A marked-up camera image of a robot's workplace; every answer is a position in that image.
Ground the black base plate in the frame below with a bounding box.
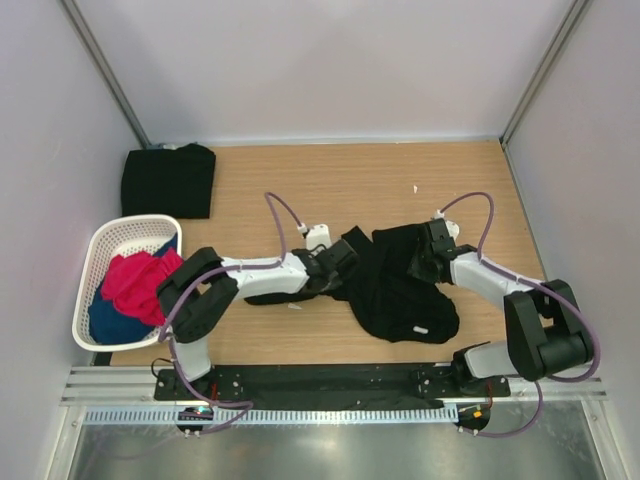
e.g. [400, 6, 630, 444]
[153, 362, 511, 412]

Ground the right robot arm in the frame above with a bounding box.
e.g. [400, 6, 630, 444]
[407, 218, 599, 396]

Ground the right frame post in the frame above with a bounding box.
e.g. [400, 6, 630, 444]
[500, 0, 593, 150]

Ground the frame post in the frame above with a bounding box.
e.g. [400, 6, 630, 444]
[500, 0, 593, 150]
[59, 0, 151, 148]

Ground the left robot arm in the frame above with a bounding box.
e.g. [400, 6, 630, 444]
[156, 240, 358, 400]

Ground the left frame post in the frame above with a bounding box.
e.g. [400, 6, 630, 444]
[59, 0, 151, 148]

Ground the slotted cable duct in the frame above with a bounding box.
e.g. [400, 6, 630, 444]
[83, 404, 458, 427]

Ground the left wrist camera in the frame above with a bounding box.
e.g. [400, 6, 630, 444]
[305, 224, 332, 251]

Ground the pink t shirt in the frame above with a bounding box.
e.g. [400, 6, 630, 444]
[100, 247, 183, 327]

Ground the blue t shirt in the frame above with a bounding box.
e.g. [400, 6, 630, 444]
[88, 240, 175, 345]

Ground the white plastic laundry basket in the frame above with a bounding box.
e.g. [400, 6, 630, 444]
[71, 214, 183, 352]

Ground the folded black t shirt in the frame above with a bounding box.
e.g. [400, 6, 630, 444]
[120, 143, 216, 219]

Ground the aluminium rail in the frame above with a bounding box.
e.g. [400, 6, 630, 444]
[60, 367, 608, 405]

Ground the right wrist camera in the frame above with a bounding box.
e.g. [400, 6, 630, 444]
[445, 220, 460, 239]

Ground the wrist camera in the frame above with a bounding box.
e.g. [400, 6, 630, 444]
[305, 224, 332, 251]
[445, 220, 460, 239]

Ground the black t shirt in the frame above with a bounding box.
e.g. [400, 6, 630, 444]
[120, 143, 216, 219]
[243, 223, 460, 345]

